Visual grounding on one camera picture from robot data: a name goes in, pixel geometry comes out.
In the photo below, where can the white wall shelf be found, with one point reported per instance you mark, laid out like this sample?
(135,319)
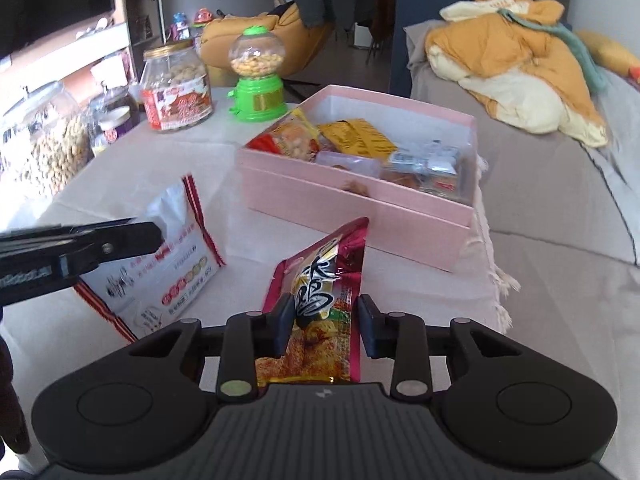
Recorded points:
(65,60)

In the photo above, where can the white snack bag red border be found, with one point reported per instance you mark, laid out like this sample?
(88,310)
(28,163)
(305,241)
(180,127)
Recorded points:
(170,270)

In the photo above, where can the black television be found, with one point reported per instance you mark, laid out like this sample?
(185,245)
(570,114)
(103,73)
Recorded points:
(45,0)

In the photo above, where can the yellow beanbag chair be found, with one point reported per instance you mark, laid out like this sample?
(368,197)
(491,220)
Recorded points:
(300,35)

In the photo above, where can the pink cardboard box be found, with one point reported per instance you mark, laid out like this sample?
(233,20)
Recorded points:
(360,220)

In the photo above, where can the small jar with purple lid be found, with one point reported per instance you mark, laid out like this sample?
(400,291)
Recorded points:
(112,120)

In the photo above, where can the blue snack packet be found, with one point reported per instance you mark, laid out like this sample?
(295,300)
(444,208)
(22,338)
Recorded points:
(430,167)

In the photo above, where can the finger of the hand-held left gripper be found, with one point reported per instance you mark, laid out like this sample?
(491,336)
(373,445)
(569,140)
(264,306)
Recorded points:
(60,234)
(120,245)

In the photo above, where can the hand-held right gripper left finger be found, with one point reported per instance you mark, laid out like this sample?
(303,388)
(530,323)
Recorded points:
(282,321)

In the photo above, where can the blue toy figure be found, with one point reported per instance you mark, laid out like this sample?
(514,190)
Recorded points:
(181,27)

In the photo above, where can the glass jar with red label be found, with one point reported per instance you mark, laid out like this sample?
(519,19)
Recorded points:
(175,95)

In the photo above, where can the yellow snack packet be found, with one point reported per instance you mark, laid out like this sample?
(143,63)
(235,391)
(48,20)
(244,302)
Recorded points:
(357,137)

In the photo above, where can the large glass jar of peanuts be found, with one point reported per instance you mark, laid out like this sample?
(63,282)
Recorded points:
(45,150)

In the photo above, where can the dark red snack packet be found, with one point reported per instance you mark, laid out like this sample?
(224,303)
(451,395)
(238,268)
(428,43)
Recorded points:
(325,280)

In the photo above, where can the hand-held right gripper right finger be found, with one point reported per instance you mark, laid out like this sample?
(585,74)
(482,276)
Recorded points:
(367,325)

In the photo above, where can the pink toy figure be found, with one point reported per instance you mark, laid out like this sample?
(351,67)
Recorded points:
(202,17)

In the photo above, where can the brown snack in clear wrapper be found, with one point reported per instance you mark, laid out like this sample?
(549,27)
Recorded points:
(356,187)

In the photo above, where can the orange packet of nuts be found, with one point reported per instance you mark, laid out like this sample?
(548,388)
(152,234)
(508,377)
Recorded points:
(292,137)

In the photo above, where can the teal cloth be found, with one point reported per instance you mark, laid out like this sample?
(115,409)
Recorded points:
(575,55)

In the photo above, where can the orange and cream quilt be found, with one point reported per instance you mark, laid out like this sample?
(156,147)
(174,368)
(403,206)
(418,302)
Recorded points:
(515,70)

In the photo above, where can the green candy dispenser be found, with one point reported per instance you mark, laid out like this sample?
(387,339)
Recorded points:
(257,95)

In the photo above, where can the grey sofa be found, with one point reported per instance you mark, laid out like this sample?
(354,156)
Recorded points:
(560,210)

